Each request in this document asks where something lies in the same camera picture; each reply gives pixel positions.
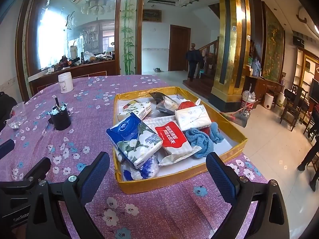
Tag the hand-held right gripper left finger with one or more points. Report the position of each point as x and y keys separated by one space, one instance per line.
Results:
x=96 y=176

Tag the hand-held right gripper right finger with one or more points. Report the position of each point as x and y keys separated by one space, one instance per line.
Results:
x=220 y=179

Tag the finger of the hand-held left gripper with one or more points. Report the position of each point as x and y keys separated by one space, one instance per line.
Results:
x=7 y=146
x=37 y=169

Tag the yellow cardboard box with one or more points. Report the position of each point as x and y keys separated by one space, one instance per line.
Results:
x=179 y=179

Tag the blue white toilet roll pack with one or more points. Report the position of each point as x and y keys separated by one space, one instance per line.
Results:
x=142 y=170

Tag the red plastic bag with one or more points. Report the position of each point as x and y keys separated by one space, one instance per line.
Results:
x=205 y=130
x=187 y=105

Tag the clear plastic cup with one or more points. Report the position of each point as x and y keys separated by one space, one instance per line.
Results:
x=18 y=114

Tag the black bag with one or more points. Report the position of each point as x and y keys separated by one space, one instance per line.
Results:
x=6 y=107

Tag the purple floral tablecloth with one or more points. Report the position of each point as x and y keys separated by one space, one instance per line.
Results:
x=87 y=129

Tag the blue floral tissue pack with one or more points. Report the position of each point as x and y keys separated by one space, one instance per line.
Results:
x=135 y=142

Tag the black motor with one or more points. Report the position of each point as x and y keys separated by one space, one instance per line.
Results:
x=59 y=119

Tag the red white tissue pack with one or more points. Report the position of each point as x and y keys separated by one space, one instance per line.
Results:
x=172 y=139

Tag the broom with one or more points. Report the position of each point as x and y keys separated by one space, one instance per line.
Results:
x=234 y=117

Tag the plain white tissue pack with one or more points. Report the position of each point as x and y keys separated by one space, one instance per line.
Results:
x=193 y=117

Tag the green floral tissue pack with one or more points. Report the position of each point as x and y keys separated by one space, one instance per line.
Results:
x=135 y=109

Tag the red white bucket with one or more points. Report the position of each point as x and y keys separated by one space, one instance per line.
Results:
x=249 y=100

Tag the striped white tissue pack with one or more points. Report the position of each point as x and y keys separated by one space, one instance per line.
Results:
x=159 y=122

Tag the white plastic jar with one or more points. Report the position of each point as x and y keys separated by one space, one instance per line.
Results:
x=66 y=82

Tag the white bin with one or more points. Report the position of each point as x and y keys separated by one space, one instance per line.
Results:
x=280 y=99
x=269 y=102

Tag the black foil pouch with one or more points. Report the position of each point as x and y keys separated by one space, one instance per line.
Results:
x=162 y=104

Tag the wooden staircase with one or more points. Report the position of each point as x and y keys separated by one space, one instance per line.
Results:
x=206 y=79

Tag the wooden chair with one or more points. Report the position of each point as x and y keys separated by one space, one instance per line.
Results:
x=291 y=107

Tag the wooden sideboard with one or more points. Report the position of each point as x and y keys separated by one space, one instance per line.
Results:
x=82 y=71

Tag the metal kettle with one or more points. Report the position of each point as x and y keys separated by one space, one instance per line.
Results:
x=157 y=69

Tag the television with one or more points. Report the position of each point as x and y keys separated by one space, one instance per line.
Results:
x=314 y=89

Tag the large etched mirror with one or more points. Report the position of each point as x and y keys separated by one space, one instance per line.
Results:
x=62 y=25

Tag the gold pillar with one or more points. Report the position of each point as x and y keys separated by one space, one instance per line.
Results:
x=231 y=42

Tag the wooden door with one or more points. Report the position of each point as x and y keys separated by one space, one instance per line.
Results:
x=179 y=47

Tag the large landscape painting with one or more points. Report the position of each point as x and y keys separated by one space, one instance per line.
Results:
x=274 y=44

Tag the bamboo painted panel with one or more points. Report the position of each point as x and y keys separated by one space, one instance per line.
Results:
x=128 y=29

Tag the framed picture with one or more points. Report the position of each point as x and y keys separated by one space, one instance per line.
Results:
x=152 y=15

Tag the ceiling lamp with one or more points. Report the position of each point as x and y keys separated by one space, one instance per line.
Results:
x=184 y=1

